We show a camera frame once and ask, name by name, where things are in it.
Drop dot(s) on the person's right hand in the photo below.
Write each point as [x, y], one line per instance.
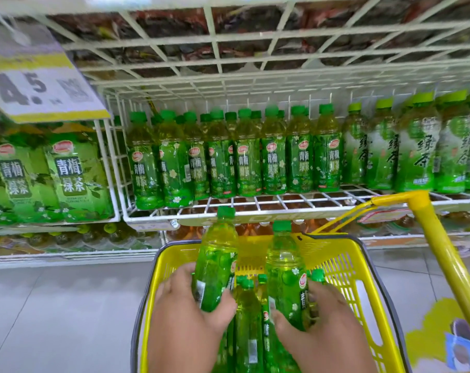
[332, 341]

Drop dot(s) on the person's left hand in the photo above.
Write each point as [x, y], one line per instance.
[180, 330]

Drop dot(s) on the green tea bottles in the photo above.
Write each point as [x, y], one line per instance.
[248, 326]

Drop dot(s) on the yellow shopping basket trolley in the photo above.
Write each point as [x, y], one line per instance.
[336, 260]

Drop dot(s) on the row of flower-label green bottles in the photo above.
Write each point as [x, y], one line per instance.
[246, 167]

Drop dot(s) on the yellow cartoon floor sticker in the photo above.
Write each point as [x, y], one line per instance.
[433, 330]

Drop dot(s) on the row of large green-label bottles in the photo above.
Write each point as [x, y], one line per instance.
[75, 174]

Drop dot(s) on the row of white-label green bottles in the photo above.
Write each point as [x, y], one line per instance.
[417, 159]

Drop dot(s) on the yellow white price tag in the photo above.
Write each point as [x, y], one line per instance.
[36, 89]

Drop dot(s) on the row of orange-label tea bottles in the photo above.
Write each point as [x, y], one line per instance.
[172, 23]

